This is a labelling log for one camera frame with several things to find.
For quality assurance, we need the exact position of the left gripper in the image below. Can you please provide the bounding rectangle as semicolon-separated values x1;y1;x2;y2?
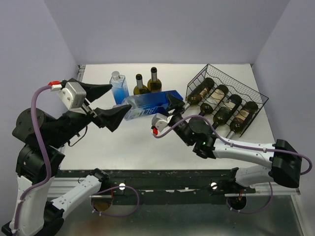
49;77;132;148

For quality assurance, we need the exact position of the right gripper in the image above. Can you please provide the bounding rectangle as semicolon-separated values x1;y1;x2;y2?
157;91;192;146

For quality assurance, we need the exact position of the tall blue glass bottle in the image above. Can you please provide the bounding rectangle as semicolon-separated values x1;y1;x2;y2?
109;71;129;105

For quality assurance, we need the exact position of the short blue glass bottle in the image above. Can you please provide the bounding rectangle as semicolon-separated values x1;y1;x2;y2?
113;90;183;120

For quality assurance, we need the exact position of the green wine bottle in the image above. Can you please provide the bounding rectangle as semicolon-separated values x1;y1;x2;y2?
212;94;242;129
199;85;228;116
184;77;215;110

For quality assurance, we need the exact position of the green bottle grey foil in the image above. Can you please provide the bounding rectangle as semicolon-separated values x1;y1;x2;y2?
226;101;258;139

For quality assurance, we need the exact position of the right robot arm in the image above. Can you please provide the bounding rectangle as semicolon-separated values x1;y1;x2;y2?
166;93;302;193

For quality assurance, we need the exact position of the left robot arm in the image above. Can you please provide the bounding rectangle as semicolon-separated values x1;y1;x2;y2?
1;79;131;236

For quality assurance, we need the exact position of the rear tall green bottle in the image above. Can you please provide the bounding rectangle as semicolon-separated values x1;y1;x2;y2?
147;67;162;92

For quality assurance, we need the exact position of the dark green bottle left rear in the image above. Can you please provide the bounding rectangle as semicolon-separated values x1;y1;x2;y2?
133;74;150;95

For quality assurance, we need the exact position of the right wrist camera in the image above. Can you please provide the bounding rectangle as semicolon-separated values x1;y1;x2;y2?
151;113;173;136

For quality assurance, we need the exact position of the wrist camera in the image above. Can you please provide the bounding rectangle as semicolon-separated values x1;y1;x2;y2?
58;82;87;114
151;113;173;136

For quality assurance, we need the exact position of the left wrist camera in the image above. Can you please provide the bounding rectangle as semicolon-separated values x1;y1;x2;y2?
58;82;87;114

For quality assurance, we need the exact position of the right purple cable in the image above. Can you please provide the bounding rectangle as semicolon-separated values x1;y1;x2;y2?
154;115;312;176

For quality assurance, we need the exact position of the purple cable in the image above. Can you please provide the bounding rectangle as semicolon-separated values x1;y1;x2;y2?
12;85;54;229
154;115;312;176

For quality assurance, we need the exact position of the black wire wine rack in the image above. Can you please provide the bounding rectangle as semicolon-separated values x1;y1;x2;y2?
186;64;269;136

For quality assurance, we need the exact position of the black mounting base plate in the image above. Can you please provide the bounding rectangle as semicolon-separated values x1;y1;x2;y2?
59;169;261;206

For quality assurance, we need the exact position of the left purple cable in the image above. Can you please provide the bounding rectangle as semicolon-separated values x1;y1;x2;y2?
12;85;54;229

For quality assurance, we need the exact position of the aluminium rail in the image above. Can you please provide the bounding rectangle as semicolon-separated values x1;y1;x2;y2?
48;178;301;199

